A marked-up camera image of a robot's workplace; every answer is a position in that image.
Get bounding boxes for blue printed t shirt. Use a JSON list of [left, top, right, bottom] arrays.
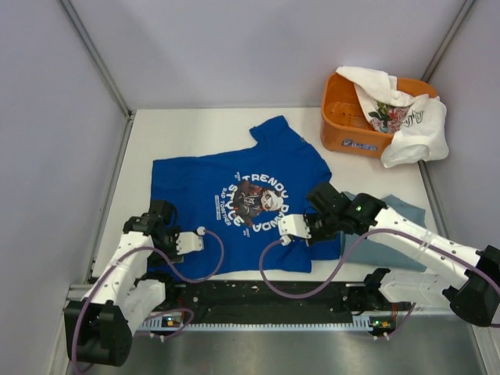
[[151, 116, 332, 279]]

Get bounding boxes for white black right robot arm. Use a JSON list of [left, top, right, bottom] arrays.
[[305, 182, 499, 328]]

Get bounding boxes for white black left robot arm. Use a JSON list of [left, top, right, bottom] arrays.
[[64, 200, 180, 366]]

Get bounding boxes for folded grey blue t shirt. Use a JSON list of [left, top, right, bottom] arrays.
[[339, 194, 427, 273]]

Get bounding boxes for orange plastic basket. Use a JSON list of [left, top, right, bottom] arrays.
[[321, 71, 439, 160]]

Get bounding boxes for white floral t shirt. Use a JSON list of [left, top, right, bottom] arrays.
[[336, 66, 449, 168]]

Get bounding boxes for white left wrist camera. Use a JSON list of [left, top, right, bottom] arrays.
[[175, 227, 206, 256]]

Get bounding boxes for aluminium frame rail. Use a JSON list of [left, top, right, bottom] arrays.
[[62, 283, 491, 317]]

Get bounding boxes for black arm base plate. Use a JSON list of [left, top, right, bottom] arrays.
[[157, 280, 410, 325]]

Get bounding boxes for grey slotted cable duct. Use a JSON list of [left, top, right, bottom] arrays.
[[140, 314, 395, 332]]

